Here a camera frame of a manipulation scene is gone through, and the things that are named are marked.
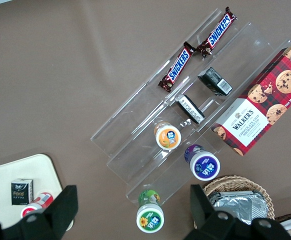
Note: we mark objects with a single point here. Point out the red white yogurt bottle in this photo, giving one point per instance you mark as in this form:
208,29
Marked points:
39,201

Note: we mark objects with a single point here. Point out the green lid yogurt bottle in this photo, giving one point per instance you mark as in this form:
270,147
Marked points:
150,217

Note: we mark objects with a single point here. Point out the small black carton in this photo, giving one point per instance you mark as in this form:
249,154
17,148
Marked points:
215,81
190,109

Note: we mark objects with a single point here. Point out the orange lid yogurt bottle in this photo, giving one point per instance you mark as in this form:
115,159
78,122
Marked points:
167,137

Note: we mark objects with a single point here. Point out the cream plastic tray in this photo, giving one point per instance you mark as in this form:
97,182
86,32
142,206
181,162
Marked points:
0,180

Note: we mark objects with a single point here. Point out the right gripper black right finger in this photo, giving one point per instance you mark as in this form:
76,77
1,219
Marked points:
203,212

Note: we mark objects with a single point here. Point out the white plastic bin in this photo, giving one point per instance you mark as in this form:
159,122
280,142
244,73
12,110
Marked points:
290,222

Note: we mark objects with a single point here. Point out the purple lid yogurt bottle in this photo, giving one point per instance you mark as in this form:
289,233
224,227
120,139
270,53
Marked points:
204,166

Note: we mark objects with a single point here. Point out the silver foil tray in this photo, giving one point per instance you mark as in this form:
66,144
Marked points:
235,205

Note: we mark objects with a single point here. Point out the Snickers chocolate bar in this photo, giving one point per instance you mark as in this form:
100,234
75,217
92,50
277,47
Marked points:
219,31
178,67

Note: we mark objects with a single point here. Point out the light wicker basket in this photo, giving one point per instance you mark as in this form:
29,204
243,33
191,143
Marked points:
235,180

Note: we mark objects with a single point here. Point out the clear acrylic stepped shelf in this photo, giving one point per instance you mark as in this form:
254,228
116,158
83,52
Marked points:
125,150

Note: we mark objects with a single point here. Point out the black tissue pack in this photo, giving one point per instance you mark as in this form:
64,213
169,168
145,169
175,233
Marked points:
21,191

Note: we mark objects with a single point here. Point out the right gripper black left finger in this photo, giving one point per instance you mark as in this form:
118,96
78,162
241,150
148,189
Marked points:
60,210

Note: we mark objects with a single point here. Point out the red Walkers shortbread box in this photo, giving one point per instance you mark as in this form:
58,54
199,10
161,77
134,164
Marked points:
260,105

